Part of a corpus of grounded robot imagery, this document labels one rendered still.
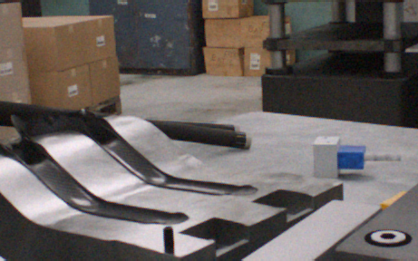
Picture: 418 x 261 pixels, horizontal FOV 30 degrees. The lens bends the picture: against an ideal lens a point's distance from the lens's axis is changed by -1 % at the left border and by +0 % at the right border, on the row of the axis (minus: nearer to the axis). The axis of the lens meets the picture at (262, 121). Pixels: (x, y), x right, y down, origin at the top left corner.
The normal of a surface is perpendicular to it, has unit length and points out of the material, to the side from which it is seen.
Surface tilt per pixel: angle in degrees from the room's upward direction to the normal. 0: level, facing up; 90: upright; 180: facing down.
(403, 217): 0
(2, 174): 26
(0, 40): 80
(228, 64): 86
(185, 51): 90
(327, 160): 90
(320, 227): 0
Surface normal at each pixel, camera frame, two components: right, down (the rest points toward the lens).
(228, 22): -0.43, 0.38
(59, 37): 0.95, 0.02
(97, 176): 0.31, -0.83
